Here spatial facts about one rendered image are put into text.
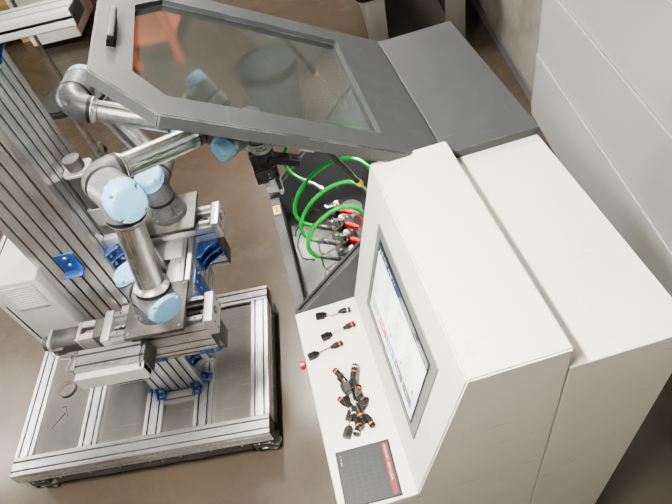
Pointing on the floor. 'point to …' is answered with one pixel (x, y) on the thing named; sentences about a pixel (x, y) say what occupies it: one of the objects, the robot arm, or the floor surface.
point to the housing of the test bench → (551, 259)
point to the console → (464, 334)
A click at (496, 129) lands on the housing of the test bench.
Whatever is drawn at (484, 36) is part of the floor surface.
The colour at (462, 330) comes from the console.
